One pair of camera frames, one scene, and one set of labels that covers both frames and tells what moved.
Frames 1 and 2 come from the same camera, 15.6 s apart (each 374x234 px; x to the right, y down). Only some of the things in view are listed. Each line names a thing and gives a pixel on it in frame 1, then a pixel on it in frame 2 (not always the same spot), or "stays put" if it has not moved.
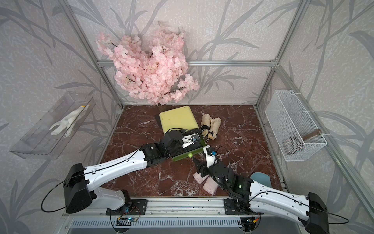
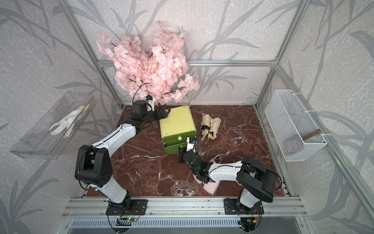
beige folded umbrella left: [205, 122] stays put
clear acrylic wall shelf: [53, 132] stays put
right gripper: [201, 167] → [182, 155]
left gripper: [181, 149] → [162, 112]
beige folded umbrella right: [215, 123] stays put
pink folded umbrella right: [210, 185] stays put
